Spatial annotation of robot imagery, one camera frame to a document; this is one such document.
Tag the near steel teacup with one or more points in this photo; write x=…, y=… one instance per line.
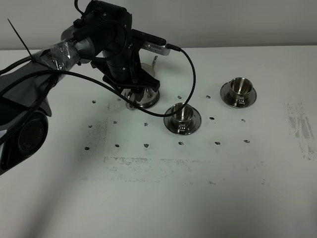
x=182, y=120

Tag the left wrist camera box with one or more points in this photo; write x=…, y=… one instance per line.
x=141, y=40

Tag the steel teapot saucer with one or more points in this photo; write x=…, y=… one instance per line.
x=146, y=103

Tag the near steel cup saucer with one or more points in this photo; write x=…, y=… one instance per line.
x=196, y=120

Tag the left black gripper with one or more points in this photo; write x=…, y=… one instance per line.
x=115, y=56

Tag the stainless steel teapot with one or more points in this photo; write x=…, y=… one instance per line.
x=133, y=94

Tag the far steel cup saucer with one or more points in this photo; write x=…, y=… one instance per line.
x=224, y=93

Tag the steel cup saucer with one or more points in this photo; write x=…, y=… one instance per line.
x=224, y=93
x=196, y=120

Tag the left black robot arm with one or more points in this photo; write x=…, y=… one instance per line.
x=24, y=87

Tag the steel teacup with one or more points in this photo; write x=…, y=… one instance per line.
x=240, y=89
x=182, y=120

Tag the far steel teacup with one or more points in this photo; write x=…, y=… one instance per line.
x=240, y=89

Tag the black zip tie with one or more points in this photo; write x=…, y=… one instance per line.
x=23, y=43

